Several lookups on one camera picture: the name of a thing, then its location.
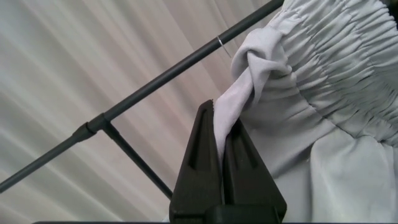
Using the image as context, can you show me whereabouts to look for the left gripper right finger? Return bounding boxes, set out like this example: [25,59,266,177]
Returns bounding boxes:
[222,119,287,223]

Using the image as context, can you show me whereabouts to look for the pale grey shorts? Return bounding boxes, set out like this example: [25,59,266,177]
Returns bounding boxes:
[213,0,398,223]

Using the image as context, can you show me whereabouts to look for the black clothes rack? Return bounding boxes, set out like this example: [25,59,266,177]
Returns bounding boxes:
[0,0,285,200]

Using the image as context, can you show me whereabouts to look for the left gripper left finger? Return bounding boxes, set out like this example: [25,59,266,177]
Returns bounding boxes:
[169,99,224,223]

